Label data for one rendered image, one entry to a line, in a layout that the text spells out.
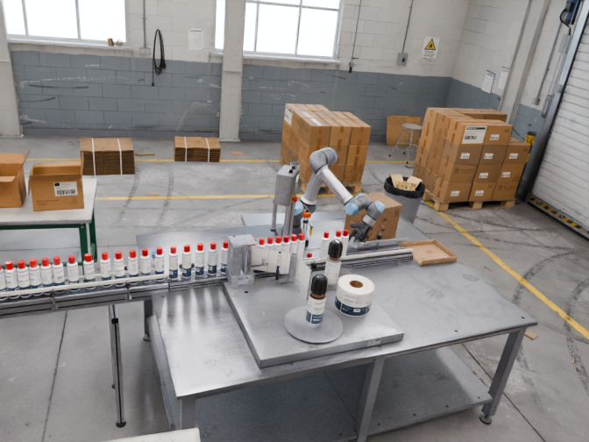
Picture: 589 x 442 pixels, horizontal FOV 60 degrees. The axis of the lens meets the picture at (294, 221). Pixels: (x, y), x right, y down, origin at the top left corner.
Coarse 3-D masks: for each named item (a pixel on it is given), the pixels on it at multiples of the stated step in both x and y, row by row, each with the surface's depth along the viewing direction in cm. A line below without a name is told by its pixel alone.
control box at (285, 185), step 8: (280, 168) 298; (288, 168) 299; (296, 168) 301; (280, 176) 290; (288, 176) 289; (280, 184) 292; (288, 184) 291; (280, 192) 294; (288, 192) 293; (280, 200) 296; (288, 200) 295
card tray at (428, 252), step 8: (424, 240) 370; (432, 240) 373; (408, 248) 363; (416, 248) 365; (424, 248) 366; (432, 248) 367; (440, 248) 369; (416, 256) 354; (424, 256) 355; (432, 256) 356; (440, 256) 357; (448, 256) 359; (456, 256) 352; (424, 264) 344
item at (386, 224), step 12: (384, 204) 357; (396, 204) 360; (348, 216) 366; (360, 216) 355; (384, 216) 355; (396, 216) 363; (348, 228) 369; (384, 228) 361; (396, 228) 369; (372, 240) 359
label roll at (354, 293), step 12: (348, 276) 283; (360, 276) 284; (348, 288) 272; (360, 288) 274; (372, 288) 275; (336, 300) 279; (348, 300) 271; (360, 300) 270; (348, 312) 274; (360, 312) 274
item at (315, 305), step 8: (312, 280) 251; (320, 280) 248; (312, 288) 252; (320, 288) 249; (312, 296) 255; (320, 296) 253; (312, 304) 254; (320, 304) 253; (312, 312) 256; (320, 312) 256; (312, 320) 257; (320, 320) 258
